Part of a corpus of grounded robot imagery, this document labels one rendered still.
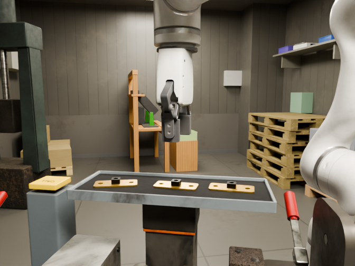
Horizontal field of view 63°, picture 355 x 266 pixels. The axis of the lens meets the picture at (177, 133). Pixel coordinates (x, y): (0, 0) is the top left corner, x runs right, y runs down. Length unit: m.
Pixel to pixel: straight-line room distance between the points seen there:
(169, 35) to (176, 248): 0.38
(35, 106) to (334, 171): 3.45
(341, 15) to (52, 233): 0.79
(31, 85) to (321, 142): 3.40
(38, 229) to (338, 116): 0.69
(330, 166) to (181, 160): 4.43
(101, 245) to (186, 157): 4.63
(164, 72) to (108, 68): 5.85
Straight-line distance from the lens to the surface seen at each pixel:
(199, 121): 6.52
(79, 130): 6.43
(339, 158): 0.74
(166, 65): 0.50
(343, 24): 0.80
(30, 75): 3.81
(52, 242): 0.68
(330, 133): 0.77
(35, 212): 0.67
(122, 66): 6.34
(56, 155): 5.15
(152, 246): 0.59
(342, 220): 0.42
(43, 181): 0.67
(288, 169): 4.38
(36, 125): 3.81
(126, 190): 0.57
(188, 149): 5.07
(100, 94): 6.34
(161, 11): 0.53
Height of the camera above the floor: 1.34
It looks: 8 degrees down
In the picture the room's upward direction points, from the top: straight up
